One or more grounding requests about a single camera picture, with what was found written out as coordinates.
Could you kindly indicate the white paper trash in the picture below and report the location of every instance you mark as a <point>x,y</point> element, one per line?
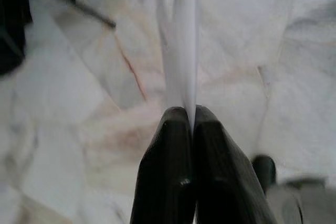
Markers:
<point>183,51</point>

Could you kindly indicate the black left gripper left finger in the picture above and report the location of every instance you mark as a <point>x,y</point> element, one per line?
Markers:
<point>165,171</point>

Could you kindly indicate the grey robot foot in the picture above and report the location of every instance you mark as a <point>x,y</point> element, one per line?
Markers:
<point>302,200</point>

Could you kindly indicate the black rubbish bin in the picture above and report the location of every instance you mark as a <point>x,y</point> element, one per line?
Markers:
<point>11,24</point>

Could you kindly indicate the black metal table leg frame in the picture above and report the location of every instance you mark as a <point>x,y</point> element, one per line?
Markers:
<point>86,10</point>

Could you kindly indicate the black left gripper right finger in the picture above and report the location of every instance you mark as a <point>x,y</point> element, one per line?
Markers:
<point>223,176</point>

